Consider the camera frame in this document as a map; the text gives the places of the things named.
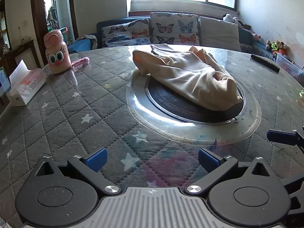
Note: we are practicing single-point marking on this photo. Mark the square butterfly print cushion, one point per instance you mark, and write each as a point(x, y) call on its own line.
point(173, 28)

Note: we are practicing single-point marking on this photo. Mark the brown plush toy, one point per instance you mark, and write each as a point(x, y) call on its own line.
point(282, 47)

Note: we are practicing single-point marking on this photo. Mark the black round cooktop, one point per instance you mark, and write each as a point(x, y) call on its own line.
point(180, 110)

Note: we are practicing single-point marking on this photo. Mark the blue sofa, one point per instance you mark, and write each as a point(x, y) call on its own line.
point(245, 40)

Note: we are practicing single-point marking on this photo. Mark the clear plastic storage box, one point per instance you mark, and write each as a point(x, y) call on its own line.
point(288, 65)

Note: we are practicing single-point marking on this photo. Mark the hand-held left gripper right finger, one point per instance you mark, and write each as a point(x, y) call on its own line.
point(209, 159)

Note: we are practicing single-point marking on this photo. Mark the green orange plush toy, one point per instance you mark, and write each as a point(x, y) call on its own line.
point(273, 46)

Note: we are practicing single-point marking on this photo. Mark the pink plush toy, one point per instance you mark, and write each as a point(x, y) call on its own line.
point(256, 36)

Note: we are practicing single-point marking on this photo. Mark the plain grey cushion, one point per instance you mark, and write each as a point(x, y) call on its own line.
point(219, 33)

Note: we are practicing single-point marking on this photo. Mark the black remote control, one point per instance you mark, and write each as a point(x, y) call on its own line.
point(264, 62)

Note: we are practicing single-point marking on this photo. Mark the panda plush toy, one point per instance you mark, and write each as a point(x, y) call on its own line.
point(231, 19)

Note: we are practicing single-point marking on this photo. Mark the white tissue box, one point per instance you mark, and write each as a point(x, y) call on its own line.
point(26, 87)

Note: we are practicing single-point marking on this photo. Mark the cream garment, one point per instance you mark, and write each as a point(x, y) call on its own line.
point(190, 80)

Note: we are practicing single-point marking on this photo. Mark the wide butterfly print cushion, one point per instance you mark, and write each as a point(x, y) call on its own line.
point(123, 35)

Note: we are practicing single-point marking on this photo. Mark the dark wooden door frame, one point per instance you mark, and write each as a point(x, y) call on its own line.
point(38, 9)

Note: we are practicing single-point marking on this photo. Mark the pink cartoon face bottle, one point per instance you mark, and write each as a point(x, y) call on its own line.
point(57, 59)

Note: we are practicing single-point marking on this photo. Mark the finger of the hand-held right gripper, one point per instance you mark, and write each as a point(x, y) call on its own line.
point(298, 194)
point(280, 136)

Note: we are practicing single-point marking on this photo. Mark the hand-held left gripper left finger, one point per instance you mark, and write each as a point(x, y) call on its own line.
point(96, 159)

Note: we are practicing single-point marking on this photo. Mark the dark wooden cabinet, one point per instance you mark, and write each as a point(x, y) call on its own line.
point(21, 52)

